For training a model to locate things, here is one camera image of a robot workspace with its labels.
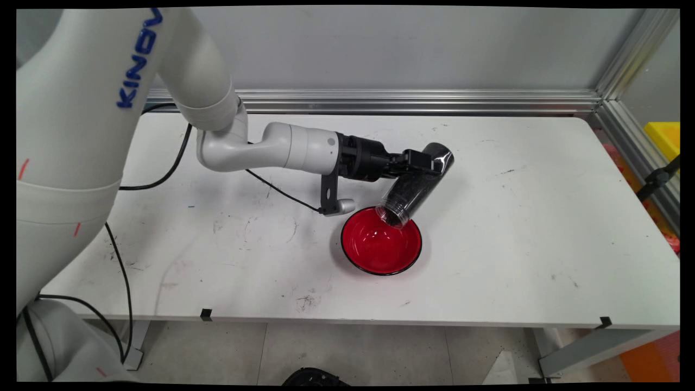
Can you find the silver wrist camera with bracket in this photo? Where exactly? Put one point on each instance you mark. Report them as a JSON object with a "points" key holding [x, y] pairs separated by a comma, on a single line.
{"points": [[328, 190]]}

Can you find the orange box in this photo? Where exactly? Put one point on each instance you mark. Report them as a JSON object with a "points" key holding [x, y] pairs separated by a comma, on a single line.
{"points": [[651, 358]]}

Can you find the red bowl with black rim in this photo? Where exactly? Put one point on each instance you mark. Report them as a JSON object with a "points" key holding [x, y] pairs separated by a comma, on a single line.
{"points": [[374, 250]]}

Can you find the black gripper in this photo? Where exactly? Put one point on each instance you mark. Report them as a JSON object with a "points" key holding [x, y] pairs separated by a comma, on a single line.
{"points": [[361, 157]]}

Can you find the short aluminium frame rail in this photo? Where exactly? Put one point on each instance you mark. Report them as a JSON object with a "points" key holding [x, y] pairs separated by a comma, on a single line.
{"points": [[635, 157]]}

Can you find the yellow foam block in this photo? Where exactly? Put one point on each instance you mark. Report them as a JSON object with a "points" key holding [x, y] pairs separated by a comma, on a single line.
{"points": [[665, 138]]}

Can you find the clear jar of black seeds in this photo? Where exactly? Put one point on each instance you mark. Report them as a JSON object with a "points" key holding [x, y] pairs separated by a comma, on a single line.
{"points": [[412, 195]]}

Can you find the black tape marker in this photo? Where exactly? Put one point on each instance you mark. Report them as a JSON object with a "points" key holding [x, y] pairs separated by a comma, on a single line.
{"points": [[206, 315], [604, 323]]}

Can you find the grey table leg beam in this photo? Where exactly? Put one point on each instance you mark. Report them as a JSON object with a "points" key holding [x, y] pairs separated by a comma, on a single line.
{"points": [[597, 347]]}

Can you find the white table leg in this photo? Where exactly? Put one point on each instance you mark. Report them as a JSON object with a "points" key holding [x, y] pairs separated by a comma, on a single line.
{"points": [[140, 336]]}

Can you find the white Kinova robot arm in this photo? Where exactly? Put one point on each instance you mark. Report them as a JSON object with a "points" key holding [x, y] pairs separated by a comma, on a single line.
{"points": [[70, 108]]}

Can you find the aluminium frame corner post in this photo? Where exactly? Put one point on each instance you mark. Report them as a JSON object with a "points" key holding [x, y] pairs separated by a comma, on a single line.
{"points": [[624, 54]]}

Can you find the black round floor object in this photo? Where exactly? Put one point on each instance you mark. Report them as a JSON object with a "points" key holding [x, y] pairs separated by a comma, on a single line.
{"points": [[312, 377]]}

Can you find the long aluminium frame rail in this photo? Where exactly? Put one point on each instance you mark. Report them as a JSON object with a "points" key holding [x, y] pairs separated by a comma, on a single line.
{"points": [[461, 101]]}

